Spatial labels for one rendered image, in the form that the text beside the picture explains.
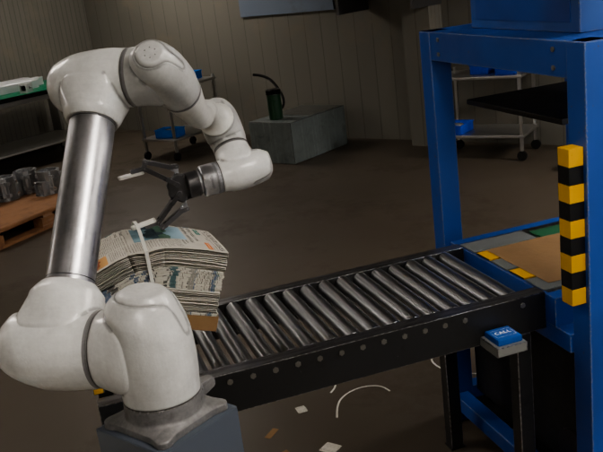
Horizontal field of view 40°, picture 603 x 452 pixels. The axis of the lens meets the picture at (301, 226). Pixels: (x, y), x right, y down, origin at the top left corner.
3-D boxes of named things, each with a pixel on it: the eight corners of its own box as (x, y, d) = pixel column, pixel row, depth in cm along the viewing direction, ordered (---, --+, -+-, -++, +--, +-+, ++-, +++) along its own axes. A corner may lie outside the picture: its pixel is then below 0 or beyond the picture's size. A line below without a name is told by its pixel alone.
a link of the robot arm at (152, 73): (204, 64, 193) (149, 70, 196) (175, 21, 177) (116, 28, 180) (200, 115, 189) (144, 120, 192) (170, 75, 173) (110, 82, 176)
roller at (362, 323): (371, 346, 241) (369, 330, 240) (317, 294, 285) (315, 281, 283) (387, 342, 243) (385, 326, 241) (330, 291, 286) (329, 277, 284)
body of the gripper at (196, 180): (198, 169, 229) (166, 178, 226) (205, 198, 231) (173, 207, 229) (194, 165, 236) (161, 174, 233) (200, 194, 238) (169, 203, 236)
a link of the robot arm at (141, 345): (187, 412, 154) (167, 303, 148) (97, 413, 158) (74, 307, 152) (213, 371, 169) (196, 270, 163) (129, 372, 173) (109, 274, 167)
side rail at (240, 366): (107, 448, 219) (98, 407, 215) (104, 438, 223) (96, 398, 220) (547, 328, 255) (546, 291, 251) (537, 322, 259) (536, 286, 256)
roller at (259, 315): (285, 368, 234) (284, 352, 233) (244, 312, 278) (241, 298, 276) (302, 364, 236) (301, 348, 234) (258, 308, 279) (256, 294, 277)
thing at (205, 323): (160, 327, 224) (161, 312, 223) (144, 295, 251) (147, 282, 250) (217, 331, 230) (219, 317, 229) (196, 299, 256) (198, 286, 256)
